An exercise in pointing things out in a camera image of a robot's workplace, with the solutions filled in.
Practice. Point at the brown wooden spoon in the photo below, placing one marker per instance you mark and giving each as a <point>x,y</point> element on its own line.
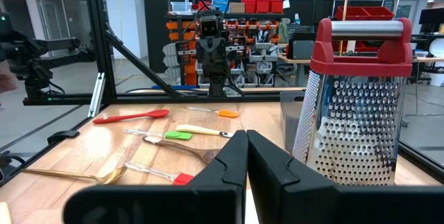
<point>173,146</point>

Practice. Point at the blue plastic tub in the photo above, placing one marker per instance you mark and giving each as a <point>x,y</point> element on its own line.
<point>173,87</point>

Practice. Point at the black background robot arm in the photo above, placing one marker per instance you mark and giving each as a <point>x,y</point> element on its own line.
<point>31,61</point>

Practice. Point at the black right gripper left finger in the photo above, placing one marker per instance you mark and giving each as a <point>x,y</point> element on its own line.
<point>194,203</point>

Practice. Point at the black table edge clamp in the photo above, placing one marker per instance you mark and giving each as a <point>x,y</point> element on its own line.
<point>64,135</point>

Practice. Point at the red silicone spoon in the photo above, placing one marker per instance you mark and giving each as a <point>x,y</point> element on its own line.
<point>156,113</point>

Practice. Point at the parts rack with orange bins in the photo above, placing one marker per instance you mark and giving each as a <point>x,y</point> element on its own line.
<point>256,54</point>

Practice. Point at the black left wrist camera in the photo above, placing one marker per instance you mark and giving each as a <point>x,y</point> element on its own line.
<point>211,26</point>

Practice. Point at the large red storage bin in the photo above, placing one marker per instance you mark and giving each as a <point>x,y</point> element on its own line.
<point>352,13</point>
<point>378,13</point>

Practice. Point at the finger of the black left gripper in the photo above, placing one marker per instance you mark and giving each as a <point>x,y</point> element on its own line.
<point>216,59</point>
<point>208,59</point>

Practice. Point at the gold metal spoon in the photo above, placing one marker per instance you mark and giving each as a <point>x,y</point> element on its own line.
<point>111,177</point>

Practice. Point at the grey translucent plastic bin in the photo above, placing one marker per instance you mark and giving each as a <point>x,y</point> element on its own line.
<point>290,120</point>

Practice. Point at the small spray bottle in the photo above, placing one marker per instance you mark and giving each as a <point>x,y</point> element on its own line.
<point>297,19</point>

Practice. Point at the small red storage bin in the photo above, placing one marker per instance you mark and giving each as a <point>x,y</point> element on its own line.
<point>263,6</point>
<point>277,6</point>
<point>249,5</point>

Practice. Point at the brown cardboard box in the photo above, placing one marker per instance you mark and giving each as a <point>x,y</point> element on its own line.
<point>237,7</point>

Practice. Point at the silver frame bracket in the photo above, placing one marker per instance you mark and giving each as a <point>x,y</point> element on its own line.
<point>96,94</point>

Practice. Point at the blue sign box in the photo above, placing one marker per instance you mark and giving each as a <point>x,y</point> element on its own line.
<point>221,4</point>

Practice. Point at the clear plastic tub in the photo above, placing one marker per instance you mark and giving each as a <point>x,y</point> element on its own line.
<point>181,7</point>

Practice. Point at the black grey desktop device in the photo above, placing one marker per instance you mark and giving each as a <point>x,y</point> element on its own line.
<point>301,47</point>

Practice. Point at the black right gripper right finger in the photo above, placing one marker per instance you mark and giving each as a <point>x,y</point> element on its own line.
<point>312,203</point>

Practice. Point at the wooden background desk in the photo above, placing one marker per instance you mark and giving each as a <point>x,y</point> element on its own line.
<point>295,60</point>

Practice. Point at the black aluminium table frame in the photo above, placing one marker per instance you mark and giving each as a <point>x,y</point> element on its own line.
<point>98,43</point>

